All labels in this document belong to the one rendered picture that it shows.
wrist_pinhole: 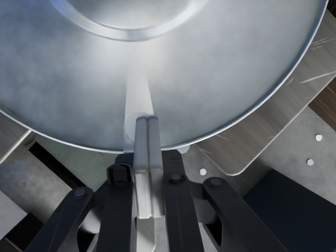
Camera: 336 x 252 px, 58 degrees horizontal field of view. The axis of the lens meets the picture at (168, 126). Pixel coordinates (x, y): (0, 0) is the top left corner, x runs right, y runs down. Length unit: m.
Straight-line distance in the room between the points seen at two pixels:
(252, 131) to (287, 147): 0.88
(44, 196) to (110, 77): 0.22
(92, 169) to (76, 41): 0.18
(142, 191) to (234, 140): 0.10
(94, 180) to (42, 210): 0.07
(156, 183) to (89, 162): 0.23
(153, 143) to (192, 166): 0.87
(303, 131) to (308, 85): 0.89
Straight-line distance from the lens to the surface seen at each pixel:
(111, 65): 0.22
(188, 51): 0.22
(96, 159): 0.37
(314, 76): 0.25
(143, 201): 0.16
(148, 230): 0.45
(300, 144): 1.13
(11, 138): 0.33
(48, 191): 0.40
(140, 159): 0.16
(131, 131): 0.22
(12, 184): 0.41
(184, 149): 0.36
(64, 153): 0.38
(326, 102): 1.00
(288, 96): 0.24
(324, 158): 1.18
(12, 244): 0.36
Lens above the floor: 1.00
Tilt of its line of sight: 84 degrees down
